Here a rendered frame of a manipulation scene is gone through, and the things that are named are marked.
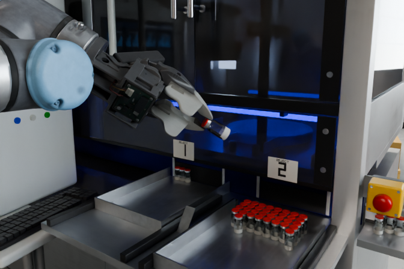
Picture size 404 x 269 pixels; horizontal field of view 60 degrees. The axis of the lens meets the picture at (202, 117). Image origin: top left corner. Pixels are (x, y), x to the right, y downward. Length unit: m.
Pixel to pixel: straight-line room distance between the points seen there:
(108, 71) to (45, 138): 0.91
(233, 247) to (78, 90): 0.59
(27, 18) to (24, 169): 0.88
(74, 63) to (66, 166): 1.12
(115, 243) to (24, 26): 0.57
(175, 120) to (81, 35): 0.19
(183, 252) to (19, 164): 0.71
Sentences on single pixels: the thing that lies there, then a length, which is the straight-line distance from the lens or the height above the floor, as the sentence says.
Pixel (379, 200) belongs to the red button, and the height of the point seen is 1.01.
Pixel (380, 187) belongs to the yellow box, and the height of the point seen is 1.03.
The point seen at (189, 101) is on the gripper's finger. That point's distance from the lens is 0.54.
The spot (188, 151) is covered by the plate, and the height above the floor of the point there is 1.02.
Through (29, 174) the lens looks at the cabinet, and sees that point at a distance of 1.38.
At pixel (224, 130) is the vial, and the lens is 0.57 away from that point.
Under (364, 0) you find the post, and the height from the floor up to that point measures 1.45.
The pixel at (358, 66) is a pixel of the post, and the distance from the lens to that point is 0.88.
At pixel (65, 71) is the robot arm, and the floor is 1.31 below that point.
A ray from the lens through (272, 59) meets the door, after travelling 0.96.
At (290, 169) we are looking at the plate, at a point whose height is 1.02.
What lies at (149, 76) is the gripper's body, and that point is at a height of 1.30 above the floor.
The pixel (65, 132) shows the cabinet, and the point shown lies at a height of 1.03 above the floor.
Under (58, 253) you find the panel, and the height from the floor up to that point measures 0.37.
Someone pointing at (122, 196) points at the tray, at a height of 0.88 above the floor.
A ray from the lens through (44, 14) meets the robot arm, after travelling 0.54.
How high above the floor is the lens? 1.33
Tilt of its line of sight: 10 degrees down
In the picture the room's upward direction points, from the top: straight up
